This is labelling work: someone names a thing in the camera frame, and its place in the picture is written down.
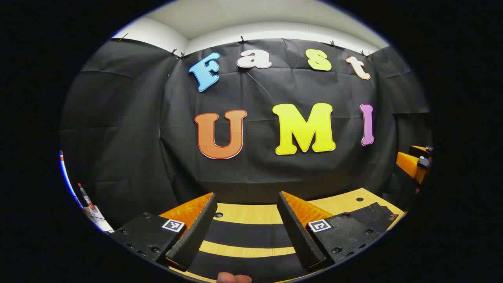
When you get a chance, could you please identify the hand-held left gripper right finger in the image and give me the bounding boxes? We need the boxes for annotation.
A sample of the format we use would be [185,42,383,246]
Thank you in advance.
[277,191,382,272]

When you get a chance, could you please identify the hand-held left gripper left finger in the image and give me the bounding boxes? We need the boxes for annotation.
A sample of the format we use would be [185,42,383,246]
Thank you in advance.
[105,192,218,272]

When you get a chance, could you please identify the black jeans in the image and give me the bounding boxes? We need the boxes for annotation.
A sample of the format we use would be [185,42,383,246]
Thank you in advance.
[189,202,398,283]

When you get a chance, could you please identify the black backdrop cloth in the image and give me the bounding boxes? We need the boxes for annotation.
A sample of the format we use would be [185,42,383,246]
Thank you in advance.
[60,37,433,230]

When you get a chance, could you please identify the white side desk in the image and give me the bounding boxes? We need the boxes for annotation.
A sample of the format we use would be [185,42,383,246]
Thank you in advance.
[83,204,115,233]

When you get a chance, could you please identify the row of black backdrop clips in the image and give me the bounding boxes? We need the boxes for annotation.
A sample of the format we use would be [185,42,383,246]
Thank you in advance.
[118,33,374,59]

